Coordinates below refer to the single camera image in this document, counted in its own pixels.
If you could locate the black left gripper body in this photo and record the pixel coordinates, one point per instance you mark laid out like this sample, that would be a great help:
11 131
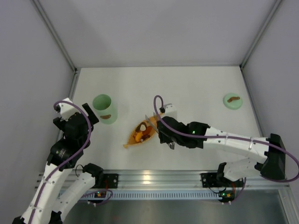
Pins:
89 113

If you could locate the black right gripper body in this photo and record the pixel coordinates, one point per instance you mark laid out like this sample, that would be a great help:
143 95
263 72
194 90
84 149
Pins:
162 130

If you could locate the metal tongs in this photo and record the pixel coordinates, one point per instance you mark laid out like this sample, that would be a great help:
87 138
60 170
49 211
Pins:
153 122

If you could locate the white round food piece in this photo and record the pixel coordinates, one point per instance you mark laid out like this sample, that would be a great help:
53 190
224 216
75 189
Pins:
143 128

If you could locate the orange yellow food piece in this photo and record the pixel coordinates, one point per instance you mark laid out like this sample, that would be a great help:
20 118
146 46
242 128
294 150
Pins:
138 137

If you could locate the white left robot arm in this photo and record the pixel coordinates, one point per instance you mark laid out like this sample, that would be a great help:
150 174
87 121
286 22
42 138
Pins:
48 206

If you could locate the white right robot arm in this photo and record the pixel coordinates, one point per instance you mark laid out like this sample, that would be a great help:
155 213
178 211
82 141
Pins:
262 156

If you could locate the green cylindrical container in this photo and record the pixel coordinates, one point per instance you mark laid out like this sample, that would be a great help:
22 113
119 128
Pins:
105 109

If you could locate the orange carrot food piece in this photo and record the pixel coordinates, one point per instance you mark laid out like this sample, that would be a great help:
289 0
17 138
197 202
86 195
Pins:
145 135

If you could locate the woven fish-shaped basket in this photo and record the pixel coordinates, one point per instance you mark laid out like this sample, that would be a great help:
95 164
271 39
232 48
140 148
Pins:
131 140

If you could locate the green container lid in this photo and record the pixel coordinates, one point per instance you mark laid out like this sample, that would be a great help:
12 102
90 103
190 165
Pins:
232 101

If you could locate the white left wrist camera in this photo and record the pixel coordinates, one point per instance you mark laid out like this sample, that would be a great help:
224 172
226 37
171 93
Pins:
65 110

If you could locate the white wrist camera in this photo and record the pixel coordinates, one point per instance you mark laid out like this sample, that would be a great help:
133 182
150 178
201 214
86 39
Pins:
65 110
170 111

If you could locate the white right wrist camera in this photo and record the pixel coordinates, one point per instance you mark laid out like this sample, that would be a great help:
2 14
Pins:
170 111

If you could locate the aluminium mounting rail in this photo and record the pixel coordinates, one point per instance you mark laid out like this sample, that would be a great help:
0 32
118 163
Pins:
171 179

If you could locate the black left base bracket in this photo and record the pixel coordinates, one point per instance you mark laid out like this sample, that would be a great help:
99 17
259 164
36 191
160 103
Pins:
110 181

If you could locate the black base bracket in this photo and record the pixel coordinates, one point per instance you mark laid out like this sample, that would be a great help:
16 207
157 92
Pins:
209 180
110 181

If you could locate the black right base bracket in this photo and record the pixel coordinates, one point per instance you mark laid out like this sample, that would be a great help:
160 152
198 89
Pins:
209 180

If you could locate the slotted cable duct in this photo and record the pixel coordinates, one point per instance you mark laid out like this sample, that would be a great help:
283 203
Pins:
114 194

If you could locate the left aluminium frame post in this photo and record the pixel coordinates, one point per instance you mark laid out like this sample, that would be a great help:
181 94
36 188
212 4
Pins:
46 20

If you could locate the aluminium frame post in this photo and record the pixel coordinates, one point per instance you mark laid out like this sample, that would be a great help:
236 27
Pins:
261 31
46 20

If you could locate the right aluminium frame post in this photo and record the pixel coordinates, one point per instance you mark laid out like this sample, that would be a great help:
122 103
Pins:
261 31

